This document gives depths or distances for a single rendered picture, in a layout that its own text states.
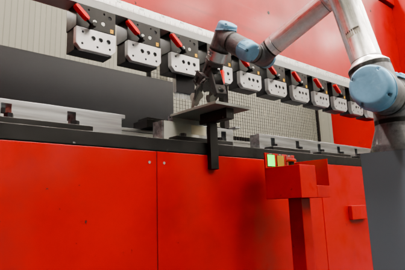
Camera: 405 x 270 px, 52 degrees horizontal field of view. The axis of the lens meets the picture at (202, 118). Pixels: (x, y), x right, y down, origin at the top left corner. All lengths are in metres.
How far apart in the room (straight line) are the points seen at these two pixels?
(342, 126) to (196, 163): 2.36
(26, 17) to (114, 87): 2.99
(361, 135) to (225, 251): 2.26
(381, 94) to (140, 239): 0.82
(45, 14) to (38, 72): 3.23
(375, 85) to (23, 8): 4.31
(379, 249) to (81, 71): 1.48
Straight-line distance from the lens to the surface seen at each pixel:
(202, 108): 1.50
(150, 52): 1.62
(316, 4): 1.51
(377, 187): 1.26
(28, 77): 1.97
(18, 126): 1.21
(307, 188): 1.57
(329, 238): 2.14
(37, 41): 5.00
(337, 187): 2.24
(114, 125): 1.47
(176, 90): 1.69
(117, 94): 2.14
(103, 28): 1.54
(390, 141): 1.28
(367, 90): 1.18
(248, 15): 2.12
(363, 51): 1.24
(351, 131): 3.68
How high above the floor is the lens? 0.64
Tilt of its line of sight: 12 degrees up
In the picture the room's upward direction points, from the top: 2 degrees counter-clockwise
